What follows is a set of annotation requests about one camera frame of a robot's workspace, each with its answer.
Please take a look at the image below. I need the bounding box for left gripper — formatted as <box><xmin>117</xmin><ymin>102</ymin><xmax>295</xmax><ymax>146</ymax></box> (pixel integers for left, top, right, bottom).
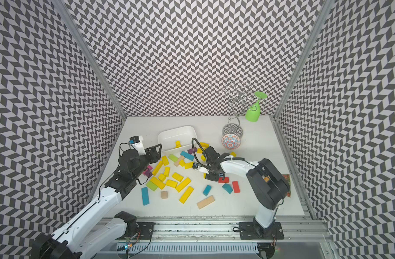
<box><xmin>132</xmin><ymin>143</ymin><xmax>162</xmax><ymax>180</ymax></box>

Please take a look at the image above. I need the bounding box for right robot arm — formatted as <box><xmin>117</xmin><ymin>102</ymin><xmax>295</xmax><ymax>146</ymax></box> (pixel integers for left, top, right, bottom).
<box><xmin>193</xmin><ymin>146</ymin><xmax>290</xmax><ymax>234</ymax></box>

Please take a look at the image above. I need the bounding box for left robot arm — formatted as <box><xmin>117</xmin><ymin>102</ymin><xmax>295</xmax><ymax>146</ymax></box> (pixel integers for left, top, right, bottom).
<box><xmin>30</xmin><ymin>141</ymin><xmax>162</xmax><ymax>259</ymax></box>

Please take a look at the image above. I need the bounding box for red flat block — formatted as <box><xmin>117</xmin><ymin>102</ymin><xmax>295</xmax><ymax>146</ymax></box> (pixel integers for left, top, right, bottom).
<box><xmin>218</xmin><ymin>177</ymin><xmax>230</xmax><ymax>183</ymax></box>

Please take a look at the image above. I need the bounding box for long yellow diagonal block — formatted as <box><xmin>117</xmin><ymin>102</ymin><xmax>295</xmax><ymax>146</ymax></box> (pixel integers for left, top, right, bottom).
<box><xmin>152</xmin><ymin>160</ymin><xmax>164</xmax><ymax>176</ymax></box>

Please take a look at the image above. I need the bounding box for dark purple block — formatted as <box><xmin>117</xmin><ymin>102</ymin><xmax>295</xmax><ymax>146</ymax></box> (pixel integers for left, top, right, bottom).
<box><xmin>143</xmin><ymin>169</ymin><xmax>153</xmax><ymax>178</ymax></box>

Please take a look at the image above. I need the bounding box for teal wedge block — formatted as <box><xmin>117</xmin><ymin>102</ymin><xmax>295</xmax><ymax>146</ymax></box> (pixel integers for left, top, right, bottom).
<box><xmin>222</xmin><ymin>183</ymin><xmax>234</xmax><ymax>194</ymax></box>

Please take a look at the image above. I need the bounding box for light green block back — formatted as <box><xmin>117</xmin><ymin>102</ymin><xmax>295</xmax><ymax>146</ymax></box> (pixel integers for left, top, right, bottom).
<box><xmin>169</xmin><ymin>154</ymin><xmax>178</xmax><ymax>163</ymax></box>

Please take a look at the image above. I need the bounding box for light green block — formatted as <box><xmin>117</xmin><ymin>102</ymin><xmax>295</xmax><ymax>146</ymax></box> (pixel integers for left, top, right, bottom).
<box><xmin>146</xmin><ymin>181</ymin><xmax>158</xmax><ymax>192</ymax></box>
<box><xmin>169</xmin><ymin>154</ymin><xmax>178</xmax><ymax>163</ymax></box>

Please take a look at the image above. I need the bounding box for small teal block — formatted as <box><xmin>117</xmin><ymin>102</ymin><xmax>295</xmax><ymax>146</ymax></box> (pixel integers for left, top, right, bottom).
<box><xmin>203</xmin><ymin>185</ymin><xmax>211</xmax><ymax>196</ymax></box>

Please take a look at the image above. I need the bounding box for natural wood block back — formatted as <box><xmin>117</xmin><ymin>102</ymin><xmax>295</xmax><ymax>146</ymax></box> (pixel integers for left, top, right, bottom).
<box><xmin>174</xmin><ymin>155</ymin><xmax>185</xmax><ymax>167</ymax></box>

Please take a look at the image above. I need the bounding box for white plastic tray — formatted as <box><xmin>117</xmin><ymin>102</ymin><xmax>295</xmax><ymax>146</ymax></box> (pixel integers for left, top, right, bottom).
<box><xmin>157</xmin><ymin>126</ymin><xmax>197</xmax><ymax>153</ymax></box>

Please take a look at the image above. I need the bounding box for red upright block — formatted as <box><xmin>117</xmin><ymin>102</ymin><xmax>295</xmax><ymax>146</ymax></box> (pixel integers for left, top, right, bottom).
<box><xmin>232</xmin><ymin>181</ymin><xmax>241</xmax><ymax>193</ymax></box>

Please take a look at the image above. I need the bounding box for yellow block middle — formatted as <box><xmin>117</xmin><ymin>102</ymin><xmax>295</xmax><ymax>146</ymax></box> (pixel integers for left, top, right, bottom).
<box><xmin>184</xmin><ymin>162</ymin><xmax>194</xmax><ymax>169</ymax></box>

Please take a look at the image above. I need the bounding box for long yellow bar block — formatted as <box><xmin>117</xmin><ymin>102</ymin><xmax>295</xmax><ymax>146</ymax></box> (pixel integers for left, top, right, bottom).
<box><xmin>198</xmin><ymin>142</ymin><xmax>209</xmax><ymax>150</ymax></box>

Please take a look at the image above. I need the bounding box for light green block front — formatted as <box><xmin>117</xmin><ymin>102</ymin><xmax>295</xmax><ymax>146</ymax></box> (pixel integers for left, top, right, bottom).
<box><xmin>146</xmin><ymin>181</ymin><xmax>158</xmax><ymax>192</ymax></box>

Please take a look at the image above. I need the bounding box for teal block back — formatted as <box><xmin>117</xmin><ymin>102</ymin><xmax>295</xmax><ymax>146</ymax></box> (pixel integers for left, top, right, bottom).
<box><xmin>181</xmin><ymin>151</ymin><xmax>194</xmax><ymax>161</ymax></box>

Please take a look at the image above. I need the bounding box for long natural wood block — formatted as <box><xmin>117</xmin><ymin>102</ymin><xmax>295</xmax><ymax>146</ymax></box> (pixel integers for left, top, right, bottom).
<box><xmin>197</xmin><ymin>195</ymin><xmax>215</xmax><ymax>209</ymax></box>

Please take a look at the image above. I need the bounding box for purple flat block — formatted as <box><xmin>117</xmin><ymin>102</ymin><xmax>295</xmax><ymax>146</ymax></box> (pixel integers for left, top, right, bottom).
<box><xmin>188</xmin><ymin>147</ymin><xmax>197</xmax><ymax>154</ymax></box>

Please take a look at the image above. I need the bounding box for long teal block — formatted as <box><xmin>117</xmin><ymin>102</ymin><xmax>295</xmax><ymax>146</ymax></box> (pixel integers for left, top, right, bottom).
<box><xmin>141</xmin><ymin>187</ymin><xmax>150</xmax><ymax>206</ymax></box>

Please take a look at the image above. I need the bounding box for small natural wood cube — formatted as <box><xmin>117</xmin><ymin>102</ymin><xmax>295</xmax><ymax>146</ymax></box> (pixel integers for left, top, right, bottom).
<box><xmin>161</xmin><ymin>191</ymin><xmax>168</xmax><ymax>199</ymax></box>

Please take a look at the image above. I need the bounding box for long yellow block front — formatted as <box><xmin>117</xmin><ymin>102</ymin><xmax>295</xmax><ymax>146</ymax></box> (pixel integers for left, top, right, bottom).
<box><xmin>179</xmin><ymin>186</ymin><xmax>194</xmax><ymax>204</ymax></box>

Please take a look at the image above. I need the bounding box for green plastic goblet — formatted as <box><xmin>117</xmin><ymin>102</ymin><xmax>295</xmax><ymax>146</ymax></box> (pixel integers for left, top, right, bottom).
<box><xmin>245</xmin><ymin>91</ymin><xmax>268</xmax><ymax>123</ymax></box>

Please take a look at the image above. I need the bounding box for green snack bag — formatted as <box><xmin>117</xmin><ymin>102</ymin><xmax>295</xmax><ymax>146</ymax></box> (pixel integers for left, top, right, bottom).
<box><xmin>283</xmin><ymin>174</ymin><xmax>291</xmax><ymax>197</ymax></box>

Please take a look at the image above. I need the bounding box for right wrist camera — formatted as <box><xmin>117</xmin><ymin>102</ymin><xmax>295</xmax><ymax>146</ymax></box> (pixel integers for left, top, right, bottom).
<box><xmin>192</xmin><ymin>163</ymin><xmax>209</xmax><ymax>174</ymax></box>

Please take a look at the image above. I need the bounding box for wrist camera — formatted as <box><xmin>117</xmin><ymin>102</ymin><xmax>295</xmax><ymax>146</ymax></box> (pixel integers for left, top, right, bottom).
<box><xmin>192</xmin><ymin>163</ymin><xmax>209</xmax><ymax>174</ymax></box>
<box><xmin>129</xmin><ymin>136</ymin><xmax>146</xmax><ymax>155</ymax></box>

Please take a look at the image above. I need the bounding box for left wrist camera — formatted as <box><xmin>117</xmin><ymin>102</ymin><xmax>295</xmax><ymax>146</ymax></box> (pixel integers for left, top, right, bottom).
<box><xmin>129</xmin><ymin>136</ymin><xmax>146</xmax><ymax>155</ymax></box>

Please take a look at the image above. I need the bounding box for metal wire cup rack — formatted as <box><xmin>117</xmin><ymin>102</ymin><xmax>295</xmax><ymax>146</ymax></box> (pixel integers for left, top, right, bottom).
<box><xmin>222</xmin><ymin>81</ymin><xmax>252</xmax><ymax>138</ymax></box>

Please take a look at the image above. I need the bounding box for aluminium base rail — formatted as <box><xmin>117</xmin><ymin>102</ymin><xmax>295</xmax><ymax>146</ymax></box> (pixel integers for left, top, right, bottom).
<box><xmin>63</xmin><ymin>216</ymin><xmax>334</xmax><ymax>242</ymax></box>

